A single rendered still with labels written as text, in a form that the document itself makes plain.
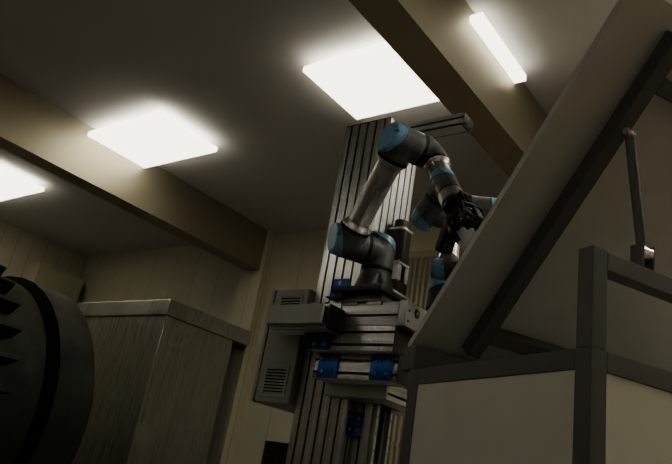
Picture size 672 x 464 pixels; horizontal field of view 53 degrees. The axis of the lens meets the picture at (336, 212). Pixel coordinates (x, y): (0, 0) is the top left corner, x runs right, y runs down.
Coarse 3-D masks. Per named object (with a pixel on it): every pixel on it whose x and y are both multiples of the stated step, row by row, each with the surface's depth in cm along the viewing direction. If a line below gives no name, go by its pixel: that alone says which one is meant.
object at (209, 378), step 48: (96, 336) 636; (144, 336) 593; (192, 336) 608; (240, 336) 652; (96, 384) 606; (144, 384) 567; (192, 384) 603; (96, 432) 579; (144, 432) 557; (192, 432) 597
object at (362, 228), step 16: (384, 128) 235; (400, 128) 228; (384, 144) 230; (400, 144) 228; (416, 144) 230; (384, 160) 232; (400, 160) 231; (416, 160) 233; (384, 176) 234; (368, 192) 237; (384, 192) 237; (352, 208) 243; (368, 208) 238; (336, 224) 243; (352, 224) 241; (368, 224) 242; (336, 240) 240; (352, 240) 241; (368, 240) 245; (352, 256) 244
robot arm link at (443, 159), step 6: (432, 138) 235; (432, 144) 233; (438, 144) 235; (432, 150) 232; (438, 150) 232; (426, 156) 232; (432, 156) 231; (438, 156) 230; (444, 156) 230; (420, 162) 234; (426, 162) 231; (432, 162) 230; (438, 162) 229; (444, 162) 229; (450, 162) 232; (426, 168) 232; (432, 168) 228; (450, 168) 234; (426, 174) 234
